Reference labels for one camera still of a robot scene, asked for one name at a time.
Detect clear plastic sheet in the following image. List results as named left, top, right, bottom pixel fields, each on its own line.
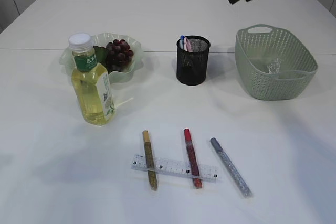
left=266, top=58, right=283, bottom=74

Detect pink handled scissors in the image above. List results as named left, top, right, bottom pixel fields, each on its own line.
left=183, top=37, right=193, bottom=52

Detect blue handled scissors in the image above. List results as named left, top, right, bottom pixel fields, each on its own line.
left=178, top=35, right=184, bottom=50

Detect purple grape bunch with leaf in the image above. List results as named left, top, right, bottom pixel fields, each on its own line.
left=93, top=39, right=134, bottom=73

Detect green tea bottle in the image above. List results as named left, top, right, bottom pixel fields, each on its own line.
left=68, top=33, right=115, bottom=126

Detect green woven plastic basket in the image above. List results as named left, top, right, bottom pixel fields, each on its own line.
left=235, top=24, right=318, bottom=100

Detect black mesh pen holder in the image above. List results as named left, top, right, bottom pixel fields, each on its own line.
left=176, top=35, right=211, bottom=86

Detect clear plastic ruler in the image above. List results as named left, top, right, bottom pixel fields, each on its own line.
left=131, top=155, right=221, bottom=182

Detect pale green wavy plate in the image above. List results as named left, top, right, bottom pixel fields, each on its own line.
left=59, top=33, right=144, bottom=83

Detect gold glitter pen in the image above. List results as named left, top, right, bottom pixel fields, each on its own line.
left=142, top=130, right=158, bottom=191

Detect silver glitter pen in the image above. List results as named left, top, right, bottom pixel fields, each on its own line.
left=210, top=137, right=253, bottom=198

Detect red glitter pen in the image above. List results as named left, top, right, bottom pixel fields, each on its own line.
left=184, top=128, right=203, bottom=189

